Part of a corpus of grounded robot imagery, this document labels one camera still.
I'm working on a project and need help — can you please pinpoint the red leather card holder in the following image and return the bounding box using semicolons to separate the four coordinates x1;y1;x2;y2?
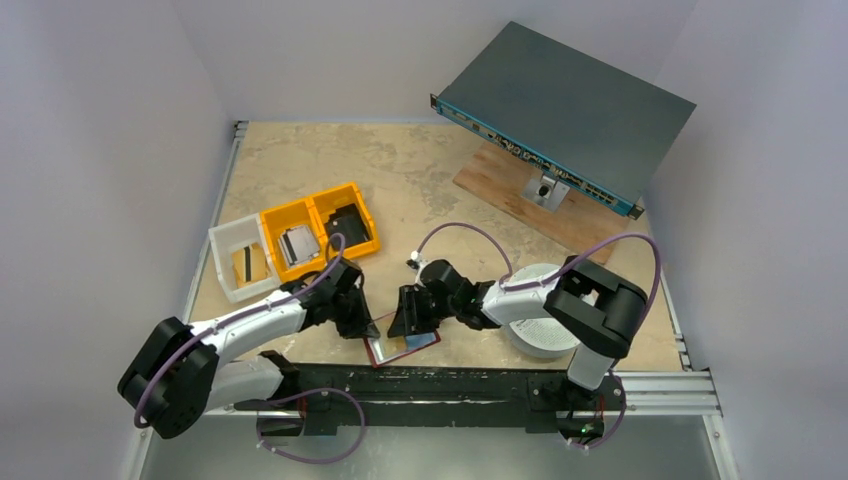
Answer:
364;323;441;368

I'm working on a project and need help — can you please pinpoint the orange gold credit card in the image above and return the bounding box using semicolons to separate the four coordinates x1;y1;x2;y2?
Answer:
381;337;408;357

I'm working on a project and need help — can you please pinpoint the gold card with black stripe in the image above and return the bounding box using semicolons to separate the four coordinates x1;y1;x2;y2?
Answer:
231;243;270;288

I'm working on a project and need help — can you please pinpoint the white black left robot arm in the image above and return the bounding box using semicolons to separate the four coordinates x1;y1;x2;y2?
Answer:
117;258;377;439

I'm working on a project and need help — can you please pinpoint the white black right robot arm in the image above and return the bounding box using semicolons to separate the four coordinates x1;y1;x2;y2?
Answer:
387;256;650;407

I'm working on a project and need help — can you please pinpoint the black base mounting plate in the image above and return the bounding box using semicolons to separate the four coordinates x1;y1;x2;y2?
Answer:
235;358;627;444

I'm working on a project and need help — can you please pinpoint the black square part in bin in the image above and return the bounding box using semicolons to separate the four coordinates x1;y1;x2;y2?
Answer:
324;204;371;247

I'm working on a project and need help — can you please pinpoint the yellow double compartment bin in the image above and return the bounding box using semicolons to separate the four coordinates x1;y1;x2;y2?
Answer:
259;182;381;283

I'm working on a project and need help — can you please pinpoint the white filament spool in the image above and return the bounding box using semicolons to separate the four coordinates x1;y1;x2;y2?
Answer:
504;262;584;360

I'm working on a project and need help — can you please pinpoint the white plastic bin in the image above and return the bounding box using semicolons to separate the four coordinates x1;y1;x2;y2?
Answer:
208;214;280;304

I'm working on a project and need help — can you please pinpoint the wooden board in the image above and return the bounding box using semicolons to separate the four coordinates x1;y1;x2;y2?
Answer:
453;143;633;253

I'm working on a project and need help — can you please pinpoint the grey metal bracket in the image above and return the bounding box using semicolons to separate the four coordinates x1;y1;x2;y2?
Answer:
521;173;571;212

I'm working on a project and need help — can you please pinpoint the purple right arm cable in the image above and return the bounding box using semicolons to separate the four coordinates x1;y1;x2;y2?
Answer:
407;222;664;452

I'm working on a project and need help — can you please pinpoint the grey blue network switch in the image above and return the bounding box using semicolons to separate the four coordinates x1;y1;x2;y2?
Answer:
430;21;696;219

